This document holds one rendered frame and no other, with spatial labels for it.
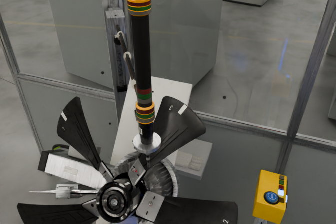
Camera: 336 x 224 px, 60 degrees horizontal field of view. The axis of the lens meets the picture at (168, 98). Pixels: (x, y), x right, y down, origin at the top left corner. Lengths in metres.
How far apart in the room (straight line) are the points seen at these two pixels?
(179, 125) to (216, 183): 1.05
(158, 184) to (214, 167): 0.80
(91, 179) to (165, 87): 0.44
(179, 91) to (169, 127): 0.26
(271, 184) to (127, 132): 0.59
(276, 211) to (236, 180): 0.70
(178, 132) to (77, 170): 0.46
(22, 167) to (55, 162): 1.70
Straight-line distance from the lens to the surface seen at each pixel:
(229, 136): 1.60
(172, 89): 1.14
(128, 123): 1.19
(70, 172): 1.18
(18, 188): 2.76
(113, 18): 1.18
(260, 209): 1.17
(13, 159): 3.02
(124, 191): 0.90
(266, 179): 1.21
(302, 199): 1.87
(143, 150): 0.72
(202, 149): 1.57
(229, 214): 0.95
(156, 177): 1.04
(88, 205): 1.01
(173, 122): 0.90
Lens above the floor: 1.97
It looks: 35 degrees down
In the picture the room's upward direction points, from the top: straight up
